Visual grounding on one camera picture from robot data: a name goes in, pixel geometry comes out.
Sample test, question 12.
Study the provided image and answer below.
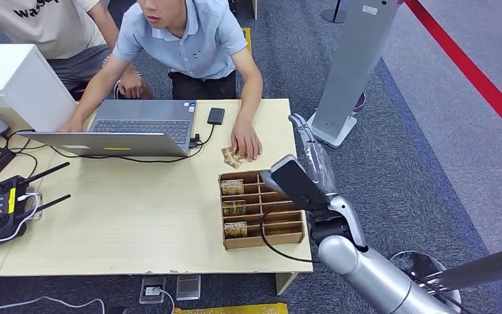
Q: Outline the person's left hand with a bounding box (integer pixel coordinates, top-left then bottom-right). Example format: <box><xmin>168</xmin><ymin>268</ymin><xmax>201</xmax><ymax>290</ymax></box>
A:
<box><xmin>230</xmin><ymin>120</ymin><xmax>263</xmax><ymax>163</ymax></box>

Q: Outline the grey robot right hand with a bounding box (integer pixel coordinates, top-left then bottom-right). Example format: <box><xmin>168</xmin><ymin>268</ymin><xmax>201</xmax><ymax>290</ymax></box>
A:
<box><xmin>288</xmin><ymin>113</ymin><xmax>339</xmax><ymax>198</ymax></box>

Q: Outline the person's hand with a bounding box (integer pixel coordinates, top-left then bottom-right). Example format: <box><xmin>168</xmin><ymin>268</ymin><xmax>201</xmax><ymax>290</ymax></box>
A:
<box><xmin>118</xmin><ymin>71</ymin><xmax>146</xmax><ymax>100</ymax></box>

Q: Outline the person's right hand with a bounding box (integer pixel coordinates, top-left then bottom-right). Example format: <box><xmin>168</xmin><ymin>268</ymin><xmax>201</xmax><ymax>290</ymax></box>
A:
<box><xmin>57</xmin><ymin>120</ymin><xmax>85</xmax><ymax>133</ymax></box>

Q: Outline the wooden card organizer box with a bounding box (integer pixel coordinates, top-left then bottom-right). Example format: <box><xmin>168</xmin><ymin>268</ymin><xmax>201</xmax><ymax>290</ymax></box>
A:
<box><xmin>218</xmin><ymin>169</ymin><xmax>307</xmax><ymax>252</ymax></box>

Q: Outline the person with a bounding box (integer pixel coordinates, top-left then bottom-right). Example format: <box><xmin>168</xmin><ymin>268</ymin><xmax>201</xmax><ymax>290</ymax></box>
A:
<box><xmin>57</xmin><ymin>0</ymin><xmax>265</xmax><ymax>163</ymax></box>
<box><xmin>0</xmin><ymin>0</ymin><xmax>153</xmax><ymax>101</ymax></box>

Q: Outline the grey laptop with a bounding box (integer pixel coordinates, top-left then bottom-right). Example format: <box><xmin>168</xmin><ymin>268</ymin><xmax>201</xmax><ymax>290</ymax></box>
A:
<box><xmin>17</xmin><ymin>99</ymin><xmax>198</xmax><ymax>158</ymax></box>

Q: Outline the black external drive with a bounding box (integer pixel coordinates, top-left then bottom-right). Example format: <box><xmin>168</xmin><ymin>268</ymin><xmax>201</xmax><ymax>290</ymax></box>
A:
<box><xmin>207</xmin><ymin>107</ymin><xmax>226</xmax><ymax>126</ymax></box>

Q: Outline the white box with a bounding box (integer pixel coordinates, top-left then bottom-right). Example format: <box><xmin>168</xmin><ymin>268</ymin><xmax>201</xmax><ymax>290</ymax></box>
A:
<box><xmin>0</xmin><ymin>43</ymin><xmax>79</xmax><ymax>133</ymax></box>

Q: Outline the yellow sign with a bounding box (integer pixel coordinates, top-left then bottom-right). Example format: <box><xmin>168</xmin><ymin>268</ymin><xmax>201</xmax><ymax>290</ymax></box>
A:
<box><xmin>240</xmin><ymin>27</ymin><xmax>253</xmax><ymax>56</ymax></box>

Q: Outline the black remote controller with antennas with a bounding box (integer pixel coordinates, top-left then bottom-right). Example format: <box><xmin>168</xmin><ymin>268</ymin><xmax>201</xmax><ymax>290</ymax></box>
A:
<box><xmin>0</xmin><ymin>161</ymin><xmax>73</xmax><ymax>256</ymax></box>

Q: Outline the silver kiosk stand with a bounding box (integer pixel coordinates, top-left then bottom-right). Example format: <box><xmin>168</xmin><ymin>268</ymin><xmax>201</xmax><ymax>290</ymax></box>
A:
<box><xmin>306</xmin><ymin>0</ymin><xmax>404</xmax><ymax>150</ymax></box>

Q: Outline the light wooden desk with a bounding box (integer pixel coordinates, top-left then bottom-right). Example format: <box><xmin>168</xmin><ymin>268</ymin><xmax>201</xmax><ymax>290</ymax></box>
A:
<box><xmin>0</xmin><ymin>98</ymin><xmax>314</xmax><ymax>296</ymax></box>

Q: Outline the round metal base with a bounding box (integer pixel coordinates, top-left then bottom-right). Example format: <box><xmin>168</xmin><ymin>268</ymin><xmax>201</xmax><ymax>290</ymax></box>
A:
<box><xmin>388</xmin><ymin>250</ymin><xmax>462</xmax><ymax>311</ymax></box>

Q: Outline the round stanchion base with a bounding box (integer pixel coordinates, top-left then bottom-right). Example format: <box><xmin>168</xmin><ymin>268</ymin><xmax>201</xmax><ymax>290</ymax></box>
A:
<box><xmin>320</xmin><ymin>0</ymin><xmax>348</xmax><ymax>25</ymax></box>

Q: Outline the floor socket cover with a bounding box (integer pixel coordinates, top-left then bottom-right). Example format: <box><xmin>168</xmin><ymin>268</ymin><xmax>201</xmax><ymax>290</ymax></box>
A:
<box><xmin>175</xmin><ymin>274</ymin><xmax>202</xmax><ymax>302</ymax></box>

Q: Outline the yellow strip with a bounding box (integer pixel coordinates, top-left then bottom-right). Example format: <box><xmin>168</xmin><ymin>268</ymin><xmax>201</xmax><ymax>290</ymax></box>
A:
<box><xmin>172</xmin><ymin>302</ymin><xmax>289</xmax><ymax>314</ymax></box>

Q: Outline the floor socket with plug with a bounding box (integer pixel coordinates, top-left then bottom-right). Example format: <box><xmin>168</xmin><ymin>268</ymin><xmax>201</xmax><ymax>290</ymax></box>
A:
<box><xmin>138</xmin><ymin>275</ymin><xmax>168</xmax><ymax>305</ymax></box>

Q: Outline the red barrier belt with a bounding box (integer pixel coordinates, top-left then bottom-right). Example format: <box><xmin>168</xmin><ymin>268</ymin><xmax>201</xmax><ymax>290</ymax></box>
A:
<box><xmin>403</xmin><ymin>0</ymin><xmax>502</xmax><ymax>150</ymax></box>

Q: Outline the dark metal pole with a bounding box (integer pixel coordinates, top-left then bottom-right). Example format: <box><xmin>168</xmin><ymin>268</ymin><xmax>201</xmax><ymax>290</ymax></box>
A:
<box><xmin>424</xmin><ymin>243</ymin><xmax>502</xmax><ymax>292</ymax></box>

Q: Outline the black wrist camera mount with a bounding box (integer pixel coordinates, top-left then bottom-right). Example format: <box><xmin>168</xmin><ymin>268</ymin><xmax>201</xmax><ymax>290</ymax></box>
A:
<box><xmin>259</xmin><ymin>154</ymin><xmax>335</xmax><ymax>214</ymax></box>

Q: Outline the thin black cable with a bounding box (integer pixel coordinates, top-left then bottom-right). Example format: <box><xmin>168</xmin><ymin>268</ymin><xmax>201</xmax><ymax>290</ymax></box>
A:
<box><xmin>3</xmin><ymin>128</ymin><xmax>41</xmax><ymax>179</ymax></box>

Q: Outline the black laptop cable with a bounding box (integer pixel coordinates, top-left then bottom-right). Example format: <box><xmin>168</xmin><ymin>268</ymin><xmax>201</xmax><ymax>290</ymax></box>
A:
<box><xmin>49</xmin><ymin>123</ymin><xmax>217</xmax><ymax>165</ymax></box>

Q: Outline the white controller cable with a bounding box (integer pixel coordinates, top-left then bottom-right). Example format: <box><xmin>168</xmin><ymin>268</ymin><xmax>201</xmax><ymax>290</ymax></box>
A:
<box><xmin>0</xmin><ymin>192</ymin><xmax>44</xmax><ymax>243</ymax></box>

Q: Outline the white floor cable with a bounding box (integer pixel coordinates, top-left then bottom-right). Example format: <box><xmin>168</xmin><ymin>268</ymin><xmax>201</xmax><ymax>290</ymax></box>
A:
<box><xmin>0</xmin><ymin>295</ymin><xmax>107</xmax><ymax>314</ymax></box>

